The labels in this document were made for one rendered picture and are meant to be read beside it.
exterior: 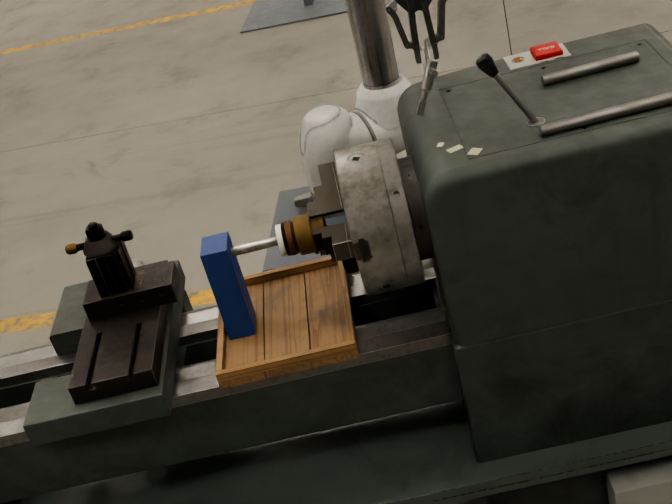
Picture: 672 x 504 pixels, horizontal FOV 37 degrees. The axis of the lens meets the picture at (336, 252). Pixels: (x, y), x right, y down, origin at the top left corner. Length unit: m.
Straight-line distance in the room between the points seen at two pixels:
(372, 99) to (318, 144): 0.19
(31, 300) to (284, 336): 2.52
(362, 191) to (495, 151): 0.27
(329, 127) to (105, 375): 0.93
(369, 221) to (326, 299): 0.35
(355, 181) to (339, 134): 0.67
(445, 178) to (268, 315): 0.61
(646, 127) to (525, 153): 0.22
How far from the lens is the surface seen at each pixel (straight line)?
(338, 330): 2.17
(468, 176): 1.87
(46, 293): 4.60
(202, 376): 2.20
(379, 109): 2.72
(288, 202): 3.00
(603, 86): 2.10
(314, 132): 2.67
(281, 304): 2.30
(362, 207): 1.98
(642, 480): 2.35
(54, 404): 2.21
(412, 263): 2.02
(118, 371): 2.13
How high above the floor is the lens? 2.14
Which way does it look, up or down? 31 degrees down
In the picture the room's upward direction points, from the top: 15 degrees counter-clockwise
